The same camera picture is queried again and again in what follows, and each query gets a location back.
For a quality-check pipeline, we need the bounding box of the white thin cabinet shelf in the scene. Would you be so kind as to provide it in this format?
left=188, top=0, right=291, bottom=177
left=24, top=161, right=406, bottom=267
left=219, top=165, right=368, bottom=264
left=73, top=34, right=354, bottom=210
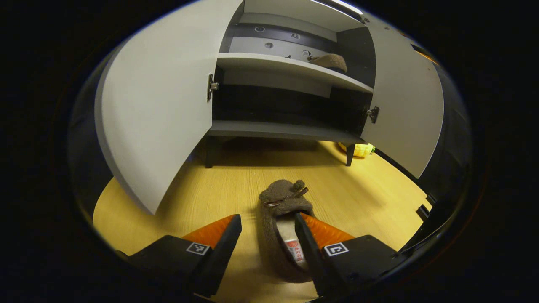
left=242, top=0, right=366, bottom=33

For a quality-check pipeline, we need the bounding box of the white cabinet door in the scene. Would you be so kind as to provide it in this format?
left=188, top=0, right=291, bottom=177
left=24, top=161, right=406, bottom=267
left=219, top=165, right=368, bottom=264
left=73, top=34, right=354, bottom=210
left=360, top=13, right=445, bottom=179
left=95, top=0, right=245, bottom=215

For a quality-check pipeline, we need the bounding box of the brown fuzzy shoe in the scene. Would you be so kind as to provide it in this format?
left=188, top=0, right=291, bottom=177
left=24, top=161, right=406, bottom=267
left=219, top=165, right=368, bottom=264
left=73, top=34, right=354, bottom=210
left=310, top=53, right=348, bottom=73
left=258, top=179, right=320, bottom=283

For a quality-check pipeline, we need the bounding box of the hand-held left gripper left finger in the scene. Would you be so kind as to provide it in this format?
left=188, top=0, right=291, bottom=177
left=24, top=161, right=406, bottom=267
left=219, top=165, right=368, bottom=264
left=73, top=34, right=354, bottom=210
left=116, top=214, right=243, bottom=298

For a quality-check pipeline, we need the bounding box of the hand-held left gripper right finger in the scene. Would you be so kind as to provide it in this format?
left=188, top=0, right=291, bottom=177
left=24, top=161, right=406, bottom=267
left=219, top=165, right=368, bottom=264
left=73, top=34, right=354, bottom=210
left=294, top=212, right=407, bottom=297

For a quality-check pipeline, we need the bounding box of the white shoe cabinet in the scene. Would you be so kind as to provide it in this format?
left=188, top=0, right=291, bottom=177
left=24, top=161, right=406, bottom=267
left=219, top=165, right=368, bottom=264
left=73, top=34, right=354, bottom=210
left=95, top=0, right=445, bottom=215

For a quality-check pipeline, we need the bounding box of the yellow toy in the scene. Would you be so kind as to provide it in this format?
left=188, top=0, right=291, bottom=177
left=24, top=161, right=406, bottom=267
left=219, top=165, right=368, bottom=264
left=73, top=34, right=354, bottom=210
left=338, top=142, right=375, bottom=158

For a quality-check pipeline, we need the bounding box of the white thick cabinet shelf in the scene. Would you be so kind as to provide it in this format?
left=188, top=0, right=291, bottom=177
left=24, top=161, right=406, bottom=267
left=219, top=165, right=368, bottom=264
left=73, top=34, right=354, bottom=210
left=217, top=53, right=374, bottom=94

